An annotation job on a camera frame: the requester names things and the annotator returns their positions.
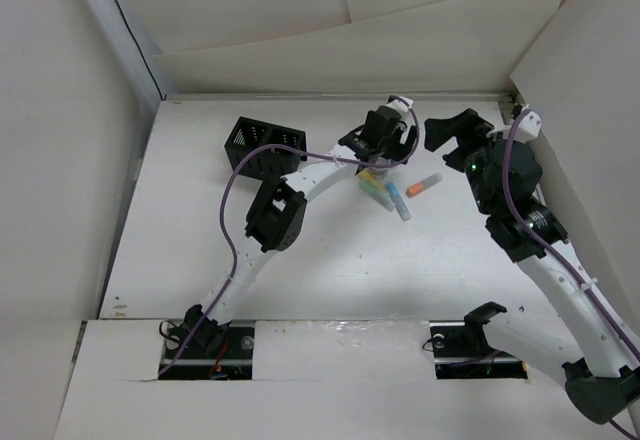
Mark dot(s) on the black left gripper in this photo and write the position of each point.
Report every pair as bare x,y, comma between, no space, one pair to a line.
399,151

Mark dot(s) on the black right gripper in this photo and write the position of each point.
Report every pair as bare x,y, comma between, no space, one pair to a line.
467,126

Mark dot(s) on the orange capped lead case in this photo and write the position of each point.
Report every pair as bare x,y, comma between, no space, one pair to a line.
421,186

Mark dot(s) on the clear jar of paper clips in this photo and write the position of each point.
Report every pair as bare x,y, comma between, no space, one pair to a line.
380,173

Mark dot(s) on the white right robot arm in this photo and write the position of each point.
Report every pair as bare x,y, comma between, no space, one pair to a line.
599,368

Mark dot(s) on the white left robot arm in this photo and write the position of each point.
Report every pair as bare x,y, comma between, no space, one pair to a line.
273,223

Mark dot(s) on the yellow highlighter pen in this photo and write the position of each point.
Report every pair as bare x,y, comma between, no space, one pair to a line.
368,177

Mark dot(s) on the green highlighter pen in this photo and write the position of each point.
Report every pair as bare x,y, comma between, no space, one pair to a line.
379,196

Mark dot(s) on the blue highlighter pen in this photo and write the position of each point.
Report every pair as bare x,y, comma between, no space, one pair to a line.
398,201

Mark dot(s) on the black slotted organizer box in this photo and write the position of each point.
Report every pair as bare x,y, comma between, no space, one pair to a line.
285,156

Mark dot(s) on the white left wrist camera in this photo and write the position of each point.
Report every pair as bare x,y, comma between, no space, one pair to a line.
397,108

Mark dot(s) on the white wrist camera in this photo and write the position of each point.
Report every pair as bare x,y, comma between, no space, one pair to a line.
524,128
397,108

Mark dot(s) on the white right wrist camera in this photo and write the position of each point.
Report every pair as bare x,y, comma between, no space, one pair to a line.
524,128

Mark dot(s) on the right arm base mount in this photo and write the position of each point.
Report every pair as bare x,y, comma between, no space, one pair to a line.
461,352

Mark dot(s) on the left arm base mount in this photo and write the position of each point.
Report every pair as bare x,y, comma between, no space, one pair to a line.
214,353

